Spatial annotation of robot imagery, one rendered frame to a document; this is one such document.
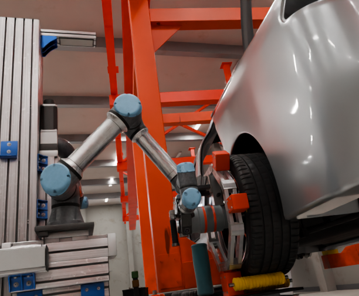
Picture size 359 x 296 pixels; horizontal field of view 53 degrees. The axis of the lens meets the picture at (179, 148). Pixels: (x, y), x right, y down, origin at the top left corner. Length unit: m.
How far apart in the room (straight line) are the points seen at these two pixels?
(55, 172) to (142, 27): 1.88
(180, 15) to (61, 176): 2.12
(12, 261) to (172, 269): 1.17
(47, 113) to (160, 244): 1.05
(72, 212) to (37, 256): 0.25
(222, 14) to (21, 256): 2.57
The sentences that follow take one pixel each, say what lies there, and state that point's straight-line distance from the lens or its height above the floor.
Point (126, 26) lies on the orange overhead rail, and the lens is 3.74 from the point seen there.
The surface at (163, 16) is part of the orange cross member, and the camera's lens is 3.20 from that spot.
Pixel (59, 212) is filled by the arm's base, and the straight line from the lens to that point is 1.55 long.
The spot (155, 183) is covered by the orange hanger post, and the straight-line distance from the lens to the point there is 2.43.
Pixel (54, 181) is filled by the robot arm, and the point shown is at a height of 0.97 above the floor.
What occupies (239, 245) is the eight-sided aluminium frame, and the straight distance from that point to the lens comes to 1.75.
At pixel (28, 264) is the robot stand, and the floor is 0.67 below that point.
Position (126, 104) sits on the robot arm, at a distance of 1.53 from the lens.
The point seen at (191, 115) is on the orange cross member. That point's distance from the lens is 4.89.
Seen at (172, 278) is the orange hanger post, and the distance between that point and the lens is 2.33.
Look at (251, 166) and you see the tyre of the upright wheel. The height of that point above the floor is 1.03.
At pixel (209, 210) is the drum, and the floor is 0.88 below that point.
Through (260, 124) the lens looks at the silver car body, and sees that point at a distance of 1.80.
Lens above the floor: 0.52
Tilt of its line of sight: 21 degrees up
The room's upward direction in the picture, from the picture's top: 8 degrees counter-clockwise
